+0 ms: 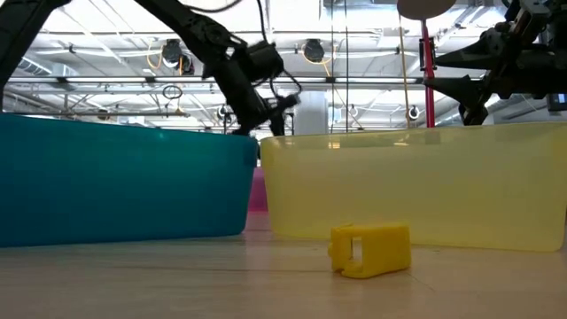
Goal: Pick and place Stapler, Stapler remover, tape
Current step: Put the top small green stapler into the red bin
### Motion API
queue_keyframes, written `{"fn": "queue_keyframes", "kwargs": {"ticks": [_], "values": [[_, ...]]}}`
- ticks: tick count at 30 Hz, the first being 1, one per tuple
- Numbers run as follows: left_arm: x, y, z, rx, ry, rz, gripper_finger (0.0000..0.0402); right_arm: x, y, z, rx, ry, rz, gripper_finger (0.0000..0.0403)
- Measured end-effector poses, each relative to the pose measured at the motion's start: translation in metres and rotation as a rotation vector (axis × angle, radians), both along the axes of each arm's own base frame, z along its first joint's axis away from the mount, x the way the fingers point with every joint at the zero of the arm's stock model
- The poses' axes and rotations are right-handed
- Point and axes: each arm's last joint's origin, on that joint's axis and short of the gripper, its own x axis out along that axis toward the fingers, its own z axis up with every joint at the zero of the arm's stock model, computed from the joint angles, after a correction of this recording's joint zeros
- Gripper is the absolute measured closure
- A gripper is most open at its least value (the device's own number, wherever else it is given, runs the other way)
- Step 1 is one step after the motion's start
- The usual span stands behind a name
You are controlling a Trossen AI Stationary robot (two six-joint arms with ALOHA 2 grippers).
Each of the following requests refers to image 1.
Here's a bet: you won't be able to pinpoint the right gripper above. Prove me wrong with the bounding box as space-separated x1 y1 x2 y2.
424 0 567 127

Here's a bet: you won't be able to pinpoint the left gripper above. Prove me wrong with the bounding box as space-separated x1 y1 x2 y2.
202 48 301 136

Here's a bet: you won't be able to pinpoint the yellow mini stapler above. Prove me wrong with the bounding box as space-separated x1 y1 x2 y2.
327 222 413 280

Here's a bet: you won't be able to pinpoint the white column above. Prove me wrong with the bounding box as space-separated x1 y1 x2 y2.
294 90 330 136

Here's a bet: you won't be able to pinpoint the red pole stand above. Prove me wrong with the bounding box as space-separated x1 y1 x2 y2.
396 0 457 129

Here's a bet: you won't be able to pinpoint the pink translucent plastic bin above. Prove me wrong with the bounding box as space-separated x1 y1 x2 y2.
247 167 269 213

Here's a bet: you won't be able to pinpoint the dark monitor screen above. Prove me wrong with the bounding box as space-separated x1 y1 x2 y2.
547 92 567 112

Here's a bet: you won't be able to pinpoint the yellow translucent plastic bin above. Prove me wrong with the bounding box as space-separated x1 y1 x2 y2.
260 121 567 253

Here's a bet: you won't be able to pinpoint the teal plastic bin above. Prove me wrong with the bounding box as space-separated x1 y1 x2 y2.
0 113 260 248

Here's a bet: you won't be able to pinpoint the long ceiling light strip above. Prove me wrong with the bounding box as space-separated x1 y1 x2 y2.
0 75 488 86

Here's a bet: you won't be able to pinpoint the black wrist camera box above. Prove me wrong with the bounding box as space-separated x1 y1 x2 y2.
241 40 285 83

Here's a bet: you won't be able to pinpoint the tan hanging rope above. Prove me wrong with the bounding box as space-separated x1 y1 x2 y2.
397 17 413 129

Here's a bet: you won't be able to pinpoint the black ceiling cable reel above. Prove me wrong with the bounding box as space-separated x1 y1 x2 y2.
159 38 196 76
302 38 327 64

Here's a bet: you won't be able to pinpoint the coiled black cable loop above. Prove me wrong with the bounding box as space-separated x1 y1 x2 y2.
161 84 184 101

